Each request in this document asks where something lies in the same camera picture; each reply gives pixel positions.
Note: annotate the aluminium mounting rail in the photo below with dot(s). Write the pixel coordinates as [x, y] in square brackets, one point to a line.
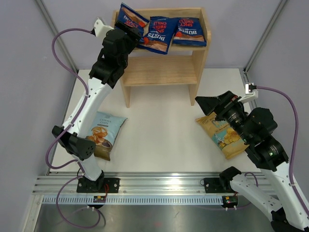
[133, 183]

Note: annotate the light blue cassava chips bag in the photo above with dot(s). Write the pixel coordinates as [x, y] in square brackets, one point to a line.
[103, 132]

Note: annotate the white slotted cable duct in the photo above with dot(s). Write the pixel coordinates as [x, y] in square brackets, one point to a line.
[133, 200]

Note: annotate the tan kettle chips bag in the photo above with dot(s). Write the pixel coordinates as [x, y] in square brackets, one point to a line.
[228, 141]

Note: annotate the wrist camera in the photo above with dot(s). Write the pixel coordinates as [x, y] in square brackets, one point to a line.
[251, 93]
[100, 29]

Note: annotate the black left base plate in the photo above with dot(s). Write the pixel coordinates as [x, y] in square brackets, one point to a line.
[111, 185]

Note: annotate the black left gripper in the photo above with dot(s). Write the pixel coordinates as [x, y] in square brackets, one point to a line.
[131, 36]

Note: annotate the blue Burts chips bag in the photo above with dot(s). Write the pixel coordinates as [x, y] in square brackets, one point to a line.
[131, 18]
[160, 32]
[189, 32]

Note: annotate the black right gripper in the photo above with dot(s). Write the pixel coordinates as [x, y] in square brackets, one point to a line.
[223, 103]

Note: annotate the wooden two-tier shelf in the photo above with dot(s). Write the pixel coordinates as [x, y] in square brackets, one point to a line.
[186, 68]

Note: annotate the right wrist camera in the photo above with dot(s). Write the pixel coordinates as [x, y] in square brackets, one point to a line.
[251, 93]

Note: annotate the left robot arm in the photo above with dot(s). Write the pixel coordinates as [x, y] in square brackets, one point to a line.
[118, 42]

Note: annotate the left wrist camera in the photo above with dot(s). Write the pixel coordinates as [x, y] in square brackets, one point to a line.
[100, 29]

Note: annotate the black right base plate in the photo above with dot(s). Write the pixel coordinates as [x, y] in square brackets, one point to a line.
[213, 185]

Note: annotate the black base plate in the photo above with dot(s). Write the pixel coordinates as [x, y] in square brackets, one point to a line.
[213, 185]
[111, 185]

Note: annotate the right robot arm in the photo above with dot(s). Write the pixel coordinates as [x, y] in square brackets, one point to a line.
[289, 211]

